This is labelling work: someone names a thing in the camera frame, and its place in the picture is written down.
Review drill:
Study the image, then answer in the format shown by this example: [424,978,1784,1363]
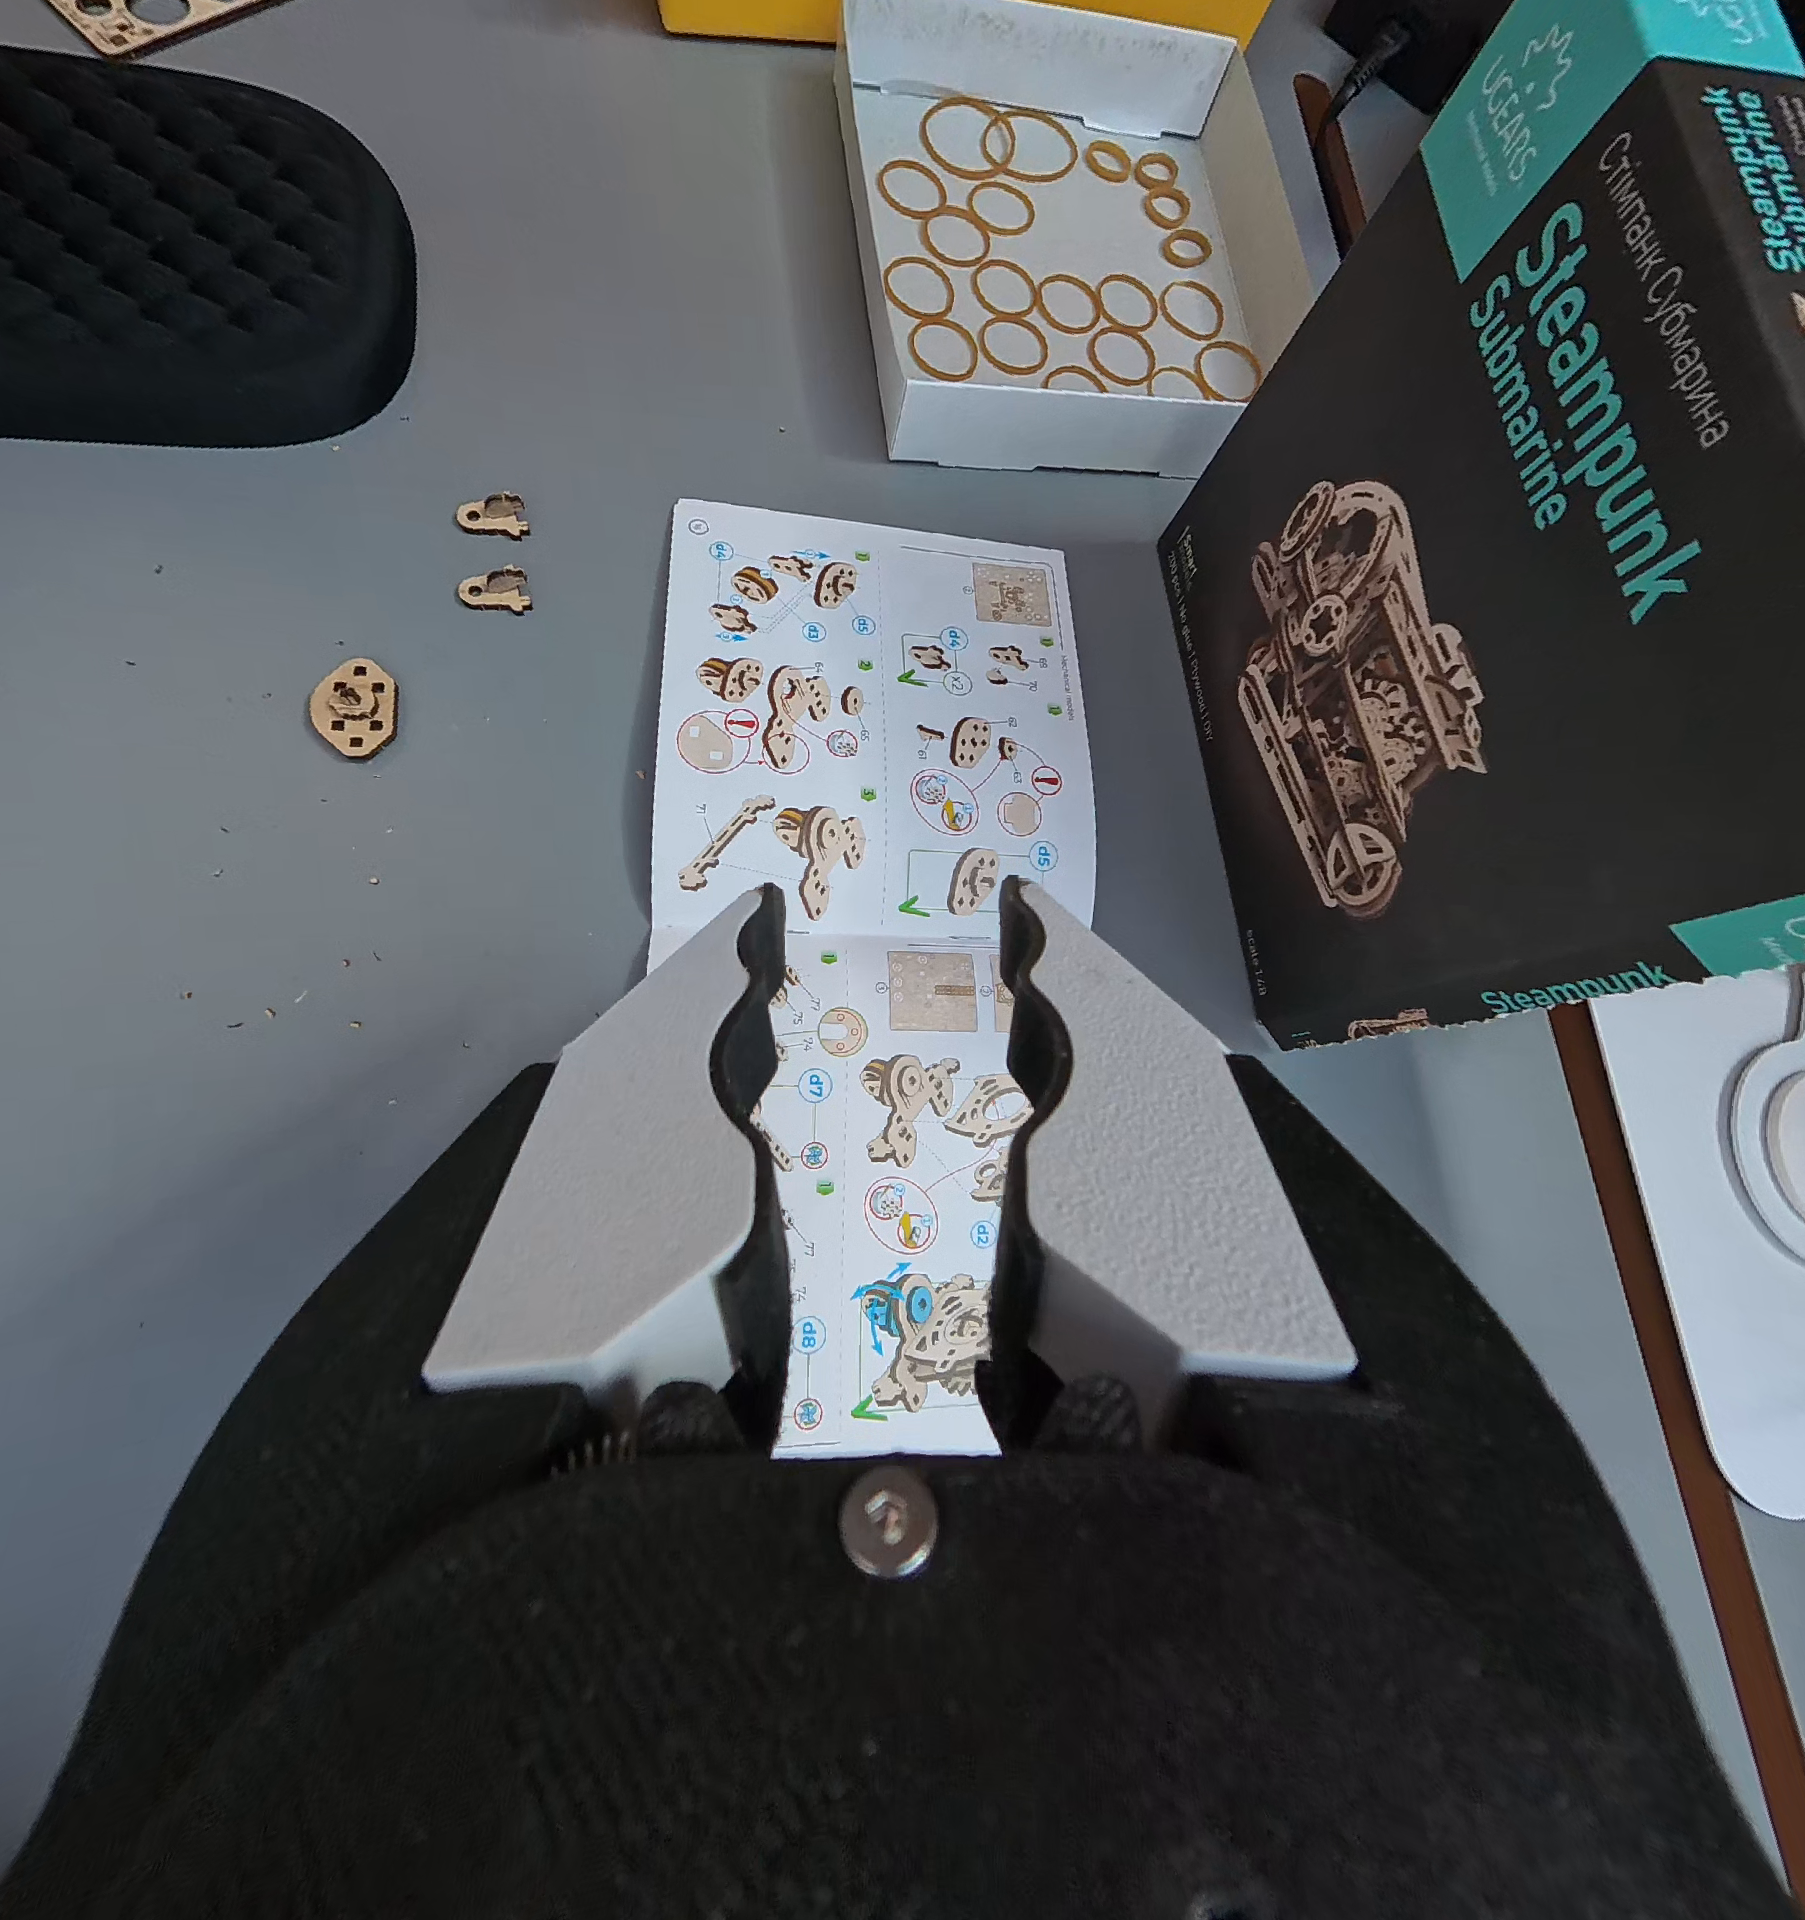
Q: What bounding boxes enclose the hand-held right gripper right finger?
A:
[990,876,1366,1386]

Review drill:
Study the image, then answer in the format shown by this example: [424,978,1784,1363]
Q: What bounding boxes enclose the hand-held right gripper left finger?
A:
[424,884,795,1399]

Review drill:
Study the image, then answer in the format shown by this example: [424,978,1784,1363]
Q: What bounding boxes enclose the white blister pack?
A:
[1583,956,1805,1516]

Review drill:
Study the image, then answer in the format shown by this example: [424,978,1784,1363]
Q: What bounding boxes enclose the white assembly booklet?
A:
[644,497,1096,1462]

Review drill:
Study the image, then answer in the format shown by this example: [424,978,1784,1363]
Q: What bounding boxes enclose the oval wooden disc piece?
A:
[304,656,400,763]

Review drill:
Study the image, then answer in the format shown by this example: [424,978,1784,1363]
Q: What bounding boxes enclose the black model kit box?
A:
[1157,0,1805,1053]

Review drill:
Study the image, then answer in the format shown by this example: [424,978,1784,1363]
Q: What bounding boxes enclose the white cardboard box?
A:
[833,0,1275,484]

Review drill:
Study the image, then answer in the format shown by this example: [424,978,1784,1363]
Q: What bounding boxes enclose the yellow plastic bin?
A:
[657,0,1269,46]

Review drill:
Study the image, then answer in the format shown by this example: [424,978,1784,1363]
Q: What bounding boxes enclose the wooden parts sheet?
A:
[45,0,297,58]

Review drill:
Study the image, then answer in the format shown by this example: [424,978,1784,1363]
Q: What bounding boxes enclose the black cable plug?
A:
[1333,14,1434,116]

